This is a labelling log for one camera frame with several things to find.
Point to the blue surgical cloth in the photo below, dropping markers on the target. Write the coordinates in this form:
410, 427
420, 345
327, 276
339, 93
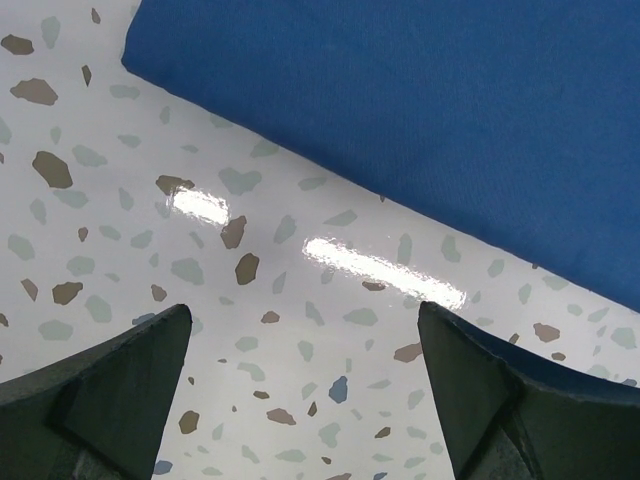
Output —
516, 122

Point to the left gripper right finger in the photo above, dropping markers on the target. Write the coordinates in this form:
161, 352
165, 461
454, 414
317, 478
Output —
507, 413

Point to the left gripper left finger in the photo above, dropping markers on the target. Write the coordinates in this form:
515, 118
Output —
100, 413

